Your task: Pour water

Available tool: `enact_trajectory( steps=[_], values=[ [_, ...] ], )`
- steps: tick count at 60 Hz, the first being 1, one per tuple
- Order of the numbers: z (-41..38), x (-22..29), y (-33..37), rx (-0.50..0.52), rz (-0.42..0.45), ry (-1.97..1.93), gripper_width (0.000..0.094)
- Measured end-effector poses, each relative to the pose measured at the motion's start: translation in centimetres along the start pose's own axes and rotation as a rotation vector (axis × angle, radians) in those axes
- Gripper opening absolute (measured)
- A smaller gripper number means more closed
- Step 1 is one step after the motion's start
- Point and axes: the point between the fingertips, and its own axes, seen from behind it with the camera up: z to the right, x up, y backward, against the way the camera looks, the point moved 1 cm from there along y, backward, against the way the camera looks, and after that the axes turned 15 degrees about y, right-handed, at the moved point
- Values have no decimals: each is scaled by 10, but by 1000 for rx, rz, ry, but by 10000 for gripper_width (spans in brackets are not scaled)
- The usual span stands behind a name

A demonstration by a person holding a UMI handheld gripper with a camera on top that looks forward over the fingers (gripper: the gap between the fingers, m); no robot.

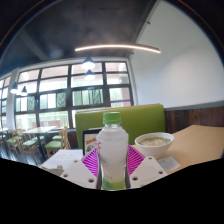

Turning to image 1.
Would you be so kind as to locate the small white paper card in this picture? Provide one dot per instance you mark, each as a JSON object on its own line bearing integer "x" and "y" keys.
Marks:
{"x": 169, "y": 164}

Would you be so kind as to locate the light wooden dining table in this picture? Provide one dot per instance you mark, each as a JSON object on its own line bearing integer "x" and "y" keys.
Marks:
{"x": 40, "y": 129}

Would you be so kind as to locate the white ceramic bowl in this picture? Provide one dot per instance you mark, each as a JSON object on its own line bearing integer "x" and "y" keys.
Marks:
{"x": 154, "y": 146}

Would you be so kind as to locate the green-capped white drink bottle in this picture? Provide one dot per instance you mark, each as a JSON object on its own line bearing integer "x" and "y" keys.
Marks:
{"x": 112, "y": 150}

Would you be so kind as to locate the white paper sheet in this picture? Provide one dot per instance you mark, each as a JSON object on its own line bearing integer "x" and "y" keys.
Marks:
{"x": 65, "y": 156}

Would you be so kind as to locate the dark pendant lamps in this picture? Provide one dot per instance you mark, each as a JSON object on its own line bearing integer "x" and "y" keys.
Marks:
{"x": 88, "y": 64}

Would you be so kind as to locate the green upholstered bench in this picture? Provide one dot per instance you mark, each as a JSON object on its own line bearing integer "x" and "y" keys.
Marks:
{"x": 143, "y": 120}

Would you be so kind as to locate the curved linear ceiling light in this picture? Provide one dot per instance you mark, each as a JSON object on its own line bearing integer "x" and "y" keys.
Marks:
{"x": 116, "y": 46}

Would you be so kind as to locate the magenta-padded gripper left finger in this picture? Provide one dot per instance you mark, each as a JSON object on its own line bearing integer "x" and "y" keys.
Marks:
{"x": 77, "y": 173}

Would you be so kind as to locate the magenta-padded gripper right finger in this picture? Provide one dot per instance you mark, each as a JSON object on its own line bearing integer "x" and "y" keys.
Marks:
{"x": 146, "y": 171}

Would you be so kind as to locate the wooden chairs with green seats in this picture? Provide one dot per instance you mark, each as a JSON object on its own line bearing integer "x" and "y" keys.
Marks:
{"x": 30, "y": 142}

